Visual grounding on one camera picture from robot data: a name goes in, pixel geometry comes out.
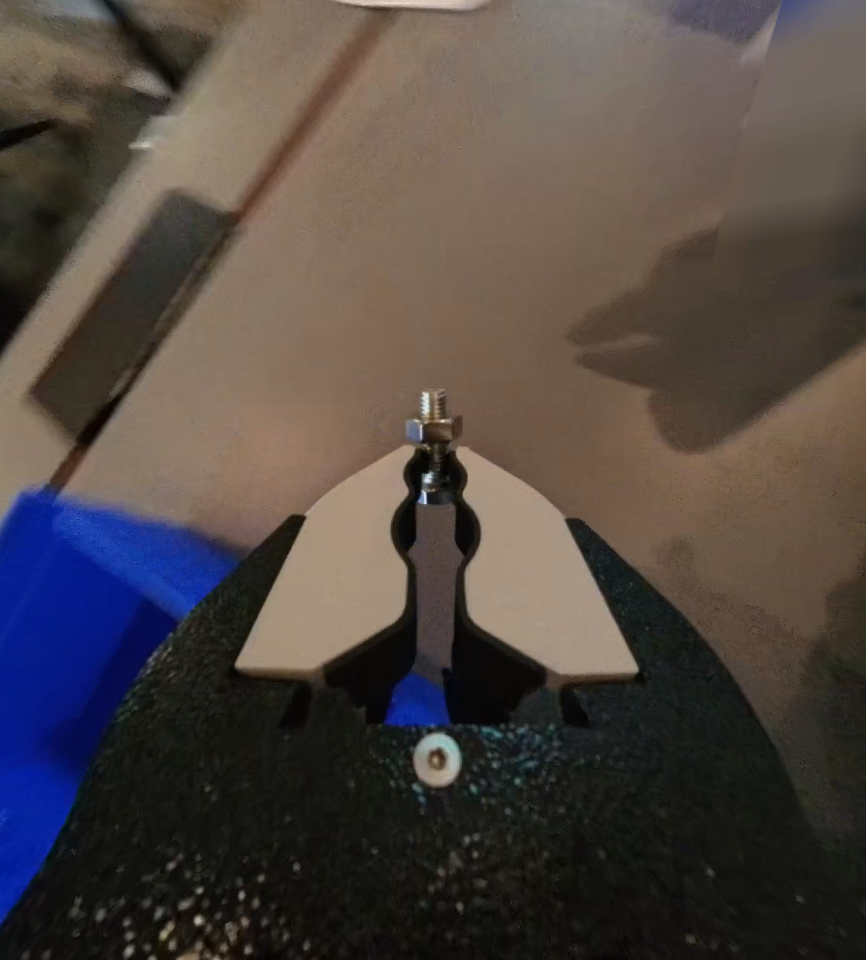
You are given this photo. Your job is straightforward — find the black table cable flap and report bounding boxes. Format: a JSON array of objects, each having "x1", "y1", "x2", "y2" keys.
[{"x1": 28, "y1": 189, "x2": 240, "y2": 441}]

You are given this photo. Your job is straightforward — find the blue plastic bin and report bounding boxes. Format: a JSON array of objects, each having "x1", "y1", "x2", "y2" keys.
[{"x1": 0, "y1": 486, "x2": 452, "y2": 960}]

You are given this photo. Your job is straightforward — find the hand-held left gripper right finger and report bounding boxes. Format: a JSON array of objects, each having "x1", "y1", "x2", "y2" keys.
[{"x1": 454, "y1": 446, "x2": 641, "y2": 687}]

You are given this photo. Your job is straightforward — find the silver hex nut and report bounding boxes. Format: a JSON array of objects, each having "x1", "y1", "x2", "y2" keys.
[{"x1": 404, "y1": 415, "x2": 466, "y2": 448}]

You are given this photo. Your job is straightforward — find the silver hex bolt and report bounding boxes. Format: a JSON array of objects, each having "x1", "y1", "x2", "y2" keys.
[{"x1": 418, "y1": 388, "x2": 454, "y2": 505}]

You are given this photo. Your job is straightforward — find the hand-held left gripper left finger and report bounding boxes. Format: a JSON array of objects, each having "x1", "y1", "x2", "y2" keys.
[{"x1": 234, "y1": 446, "x2": 415, "y2": 685}]

